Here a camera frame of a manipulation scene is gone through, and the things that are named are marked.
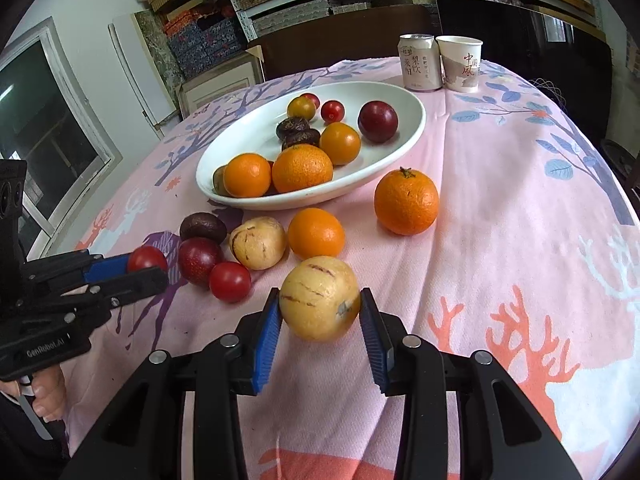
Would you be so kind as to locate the stack of blue patterned boxes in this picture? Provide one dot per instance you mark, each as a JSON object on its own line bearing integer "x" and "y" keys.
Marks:
{"x": 207, "y": 45}

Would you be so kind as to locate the white beverage can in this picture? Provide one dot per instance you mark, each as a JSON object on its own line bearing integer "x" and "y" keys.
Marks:
{"x": 419, "y": 62}

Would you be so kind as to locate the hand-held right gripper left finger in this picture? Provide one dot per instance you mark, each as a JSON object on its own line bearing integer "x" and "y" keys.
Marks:
{"x": 265, "y": 345}

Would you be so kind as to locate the metal shelf rack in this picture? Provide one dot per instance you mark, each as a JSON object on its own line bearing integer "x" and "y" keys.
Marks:
{"x": 240, "y": 15}

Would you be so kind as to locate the white paper cup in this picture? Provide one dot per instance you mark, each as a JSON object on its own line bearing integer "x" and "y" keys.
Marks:
{"x": 461, "y": 65}

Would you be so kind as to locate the person's left forearm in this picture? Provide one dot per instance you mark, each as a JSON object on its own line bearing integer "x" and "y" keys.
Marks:
{"x": 25, "y": 445}

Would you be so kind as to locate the smooth deep orange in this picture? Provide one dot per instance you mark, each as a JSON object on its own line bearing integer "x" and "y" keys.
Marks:
{"x": 247, "y": 176}

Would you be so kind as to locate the large striped pepino melon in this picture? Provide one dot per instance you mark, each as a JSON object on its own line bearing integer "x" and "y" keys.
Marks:
{"x": 320, "y": 300}

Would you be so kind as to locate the dark purple passion fruit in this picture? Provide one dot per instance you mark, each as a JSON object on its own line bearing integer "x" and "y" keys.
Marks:
{"x": 202, "y": 225}

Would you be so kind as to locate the small striped pepino melon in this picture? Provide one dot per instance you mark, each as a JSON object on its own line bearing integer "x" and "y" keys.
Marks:
{"x": 257, "y": 244}

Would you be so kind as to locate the large bumpy mandarin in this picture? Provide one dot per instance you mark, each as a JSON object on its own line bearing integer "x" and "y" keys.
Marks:
{"x": 302, "y": 170}

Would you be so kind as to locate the person's left hand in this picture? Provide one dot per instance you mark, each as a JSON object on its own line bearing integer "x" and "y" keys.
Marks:
{"x": 50, "y": 395}

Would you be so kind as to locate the dark brown wrinkled fruit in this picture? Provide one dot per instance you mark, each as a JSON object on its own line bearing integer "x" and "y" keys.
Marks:
{"x": 291, "y": 125}
{"x": 301, "y": 137}

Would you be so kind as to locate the mandarin with stem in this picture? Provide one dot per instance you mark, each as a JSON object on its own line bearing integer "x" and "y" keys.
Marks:
{"x": 406, "y": 202}

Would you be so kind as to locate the white-framed window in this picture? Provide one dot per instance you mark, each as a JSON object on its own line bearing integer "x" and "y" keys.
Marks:
{"x": 55, "y": 125}

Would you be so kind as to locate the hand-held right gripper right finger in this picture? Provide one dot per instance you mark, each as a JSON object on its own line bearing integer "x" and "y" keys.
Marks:
{"x": 375, "y": 345}

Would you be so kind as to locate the brown chair back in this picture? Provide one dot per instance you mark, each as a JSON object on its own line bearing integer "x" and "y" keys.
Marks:
{"x": 340, "y": 40}

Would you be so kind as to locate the framed picture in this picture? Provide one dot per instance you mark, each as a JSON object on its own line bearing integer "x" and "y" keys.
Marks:
{"x": 220, "y": 82}

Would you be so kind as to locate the small olive-brown fruit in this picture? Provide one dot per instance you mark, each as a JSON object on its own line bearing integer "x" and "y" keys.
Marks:
{"x": 218, "y": 181}

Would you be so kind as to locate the small yellowish orange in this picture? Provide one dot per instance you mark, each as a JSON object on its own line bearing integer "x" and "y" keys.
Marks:
{"x": 340, "y": 144}

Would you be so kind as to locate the pink deer-print tablecloth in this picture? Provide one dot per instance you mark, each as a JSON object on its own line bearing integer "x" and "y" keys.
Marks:
{"x": 475, "y": 210}

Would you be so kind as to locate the white board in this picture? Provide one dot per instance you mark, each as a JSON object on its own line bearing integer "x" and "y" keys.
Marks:
{"x": 145, "y": 65}

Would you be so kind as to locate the red cherry tomato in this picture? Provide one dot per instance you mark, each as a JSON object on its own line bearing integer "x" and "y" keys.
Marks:
{"x": 230, "y": 282}
{"x": 146, "y": 259}
{"x": 313, "y": 99}
{"x": 332, "y": 111}

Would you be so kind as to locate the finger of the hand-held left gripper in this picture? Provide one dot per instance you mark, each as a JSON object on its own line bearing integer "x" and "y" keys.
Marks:
{"x": 107, "y": 267}
{"x": 135, "y": 285}

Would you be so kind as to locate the white oval plate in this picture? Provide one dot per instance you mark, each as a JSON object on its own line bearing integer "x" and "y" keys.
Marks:
{"x": 390, "y": 150}

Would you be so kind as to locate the small yellow-orange citrus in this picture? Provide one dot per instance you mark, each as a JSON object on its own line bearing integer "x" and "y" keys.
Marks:
{"x": 300, "y": 108}

